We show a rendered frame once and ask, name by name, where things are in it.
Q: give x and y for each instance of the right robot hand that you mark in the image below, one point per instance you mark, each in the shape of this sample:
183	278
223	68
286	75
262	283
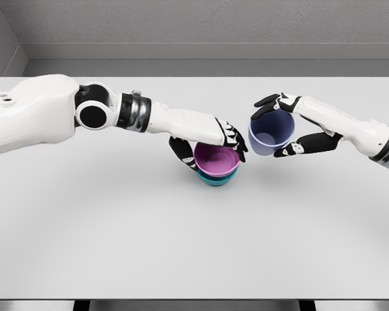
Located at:
306	123

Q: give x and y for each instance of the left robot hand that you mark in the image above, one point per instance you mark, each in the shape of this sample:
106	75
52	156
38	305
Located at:
207	128

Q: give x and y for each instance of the purple bowl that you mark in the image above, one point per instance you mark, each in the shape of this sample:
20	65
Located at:
216	160

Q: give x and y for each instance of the blue cup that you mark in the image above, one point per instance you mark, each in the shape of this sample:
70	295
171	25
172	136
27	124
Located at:
270	131

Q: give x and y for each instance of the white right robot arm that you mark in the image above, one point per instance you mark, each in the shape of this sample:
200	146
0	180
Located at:
360	131

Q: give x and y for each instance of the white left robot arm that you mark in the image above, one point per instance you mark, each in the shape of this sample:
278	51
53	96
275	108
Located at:
35	113

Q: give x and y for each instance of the teal bowl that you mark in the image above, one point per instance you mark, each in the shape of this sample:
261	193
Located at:
216	182

